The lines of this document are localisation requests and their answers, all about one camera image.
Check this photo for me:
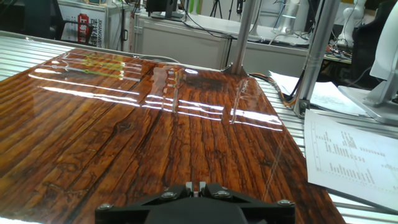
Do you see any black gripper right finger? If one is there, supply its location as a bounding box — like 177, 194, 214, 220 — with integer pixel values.
198, 182, 296, 224

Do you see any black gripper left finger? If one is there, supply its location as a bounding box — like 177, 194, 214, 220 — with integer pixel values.
95, 182, 194, 224

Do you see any brown wood grain board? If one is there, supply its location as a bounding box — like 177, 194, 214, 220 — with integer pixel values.
0, 48, 346, 224

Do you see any printed paper sheet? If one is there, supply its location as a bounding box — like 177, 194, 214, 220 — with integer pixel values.
303, 108, 398, 212

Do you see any white paper sheet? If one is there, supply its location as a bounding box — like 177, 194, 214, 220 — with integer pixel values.
269, 70, 369, 116

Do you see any grey metal cabinet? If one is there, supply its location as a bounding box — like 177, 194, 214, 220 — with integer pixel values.
132, 14, 233, 71
226, 40, 309, 78

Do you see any white monitor with stand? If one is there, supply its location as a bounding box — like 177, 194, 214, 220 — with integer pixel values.
338, 0, 398, 127

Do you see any white sign with red print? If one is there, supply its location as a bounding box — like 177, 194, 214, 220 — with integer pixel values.
58, 2, 107, 48

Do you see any black office chair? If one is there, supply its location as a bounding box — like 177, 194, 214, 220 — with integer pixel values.
351, 0, 397, 90

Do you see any black device on cabinet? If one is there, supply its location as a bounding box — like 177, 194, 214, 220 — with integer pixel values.
145, 0, 178, 20

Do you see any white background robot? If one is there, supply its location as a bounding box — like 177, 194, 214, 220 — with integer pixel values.
336, 0, 368, 48

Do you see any dark chair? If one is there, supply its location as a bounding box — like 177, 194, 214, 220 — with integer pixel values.
0, 0, 65, 40

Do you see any black cable behind bar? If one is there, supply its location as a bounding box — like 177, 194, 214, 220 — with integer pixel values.
287, 54, 312, 105

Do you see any shiny steel frame bar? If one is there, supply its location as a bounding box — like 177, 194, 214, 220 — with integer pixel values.
294, 0, 341, 118

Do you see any aluminium post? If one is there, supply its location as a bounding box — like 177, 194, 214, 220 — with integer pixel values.
222, 0, 259, 76

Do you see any white robot with light ring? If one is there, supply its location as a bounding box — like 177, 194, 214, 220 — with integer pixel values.
272, 0, 309, 35

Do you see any aluminium frame rail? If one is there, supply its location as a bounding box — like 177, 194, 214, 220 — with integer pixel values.
0, 30, 233, 73

